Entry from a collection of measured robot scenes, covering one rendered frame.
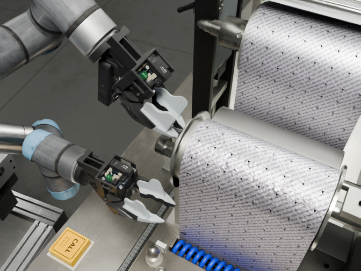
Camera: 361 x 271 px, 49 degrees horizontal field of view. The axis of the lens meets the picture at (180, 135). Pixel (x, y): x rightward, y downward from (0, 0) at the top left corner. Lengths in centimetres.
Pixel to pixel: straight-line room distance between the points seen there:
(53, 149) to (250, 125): 42
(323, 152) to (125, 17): 283
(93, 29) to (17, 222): 141
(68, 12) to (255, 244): 50
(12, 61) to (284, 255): 56
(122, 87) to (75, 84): 216
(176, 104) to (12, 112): 212
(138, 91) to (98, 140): 177
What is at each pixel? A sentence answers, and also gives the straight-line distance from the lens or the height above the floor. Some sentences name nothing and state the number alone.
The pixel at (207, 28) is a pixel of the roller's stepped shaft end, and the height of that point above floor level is 134.
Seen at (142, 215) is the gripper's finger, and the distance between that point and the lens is 81.
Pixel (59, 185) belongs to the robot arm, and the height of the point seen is 103.
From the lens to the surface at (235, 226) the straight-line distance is 72.
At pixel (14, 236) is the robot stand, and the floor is 21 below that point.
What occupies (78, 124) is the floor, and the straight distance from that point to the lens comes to 255.
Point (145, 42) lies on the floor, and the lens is 314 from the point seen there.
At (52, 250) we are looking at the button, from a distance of 102.
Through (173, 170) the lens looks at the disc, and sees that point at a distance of 66.
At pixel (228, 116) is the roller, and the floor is 123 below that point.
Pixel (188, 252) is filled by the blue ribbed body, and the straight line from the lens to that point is 84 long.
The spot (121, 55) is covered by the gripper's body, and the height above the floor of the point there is 141.
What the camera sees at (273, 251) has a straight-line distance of 74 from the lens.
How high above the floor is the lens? 180
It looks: 48 degrees down
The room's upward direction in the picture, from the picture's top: straight up
